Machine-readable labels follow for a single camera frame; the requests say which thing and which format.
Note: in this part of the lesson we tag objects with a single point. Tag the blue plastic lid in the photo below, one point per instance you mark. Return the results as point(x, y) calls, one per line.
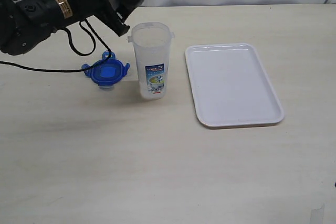
point(106, 72)

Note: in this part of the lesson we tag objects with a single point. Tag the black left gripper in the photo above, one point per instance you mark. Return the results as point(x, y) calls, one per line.
point(113, 13)

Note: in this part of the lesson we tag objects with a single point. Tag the white rectangular plastic tray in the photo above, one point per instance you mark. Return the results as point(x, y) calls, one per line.
point(230, 86)

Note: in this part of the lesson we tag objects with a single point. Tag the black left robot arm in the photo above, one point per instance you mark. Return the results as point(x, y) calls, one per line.
point(26, 23)

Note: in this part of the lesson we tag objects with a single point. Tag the clear plastic tall container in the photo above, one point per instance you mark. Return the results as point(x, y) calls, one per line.
point(152, 44)

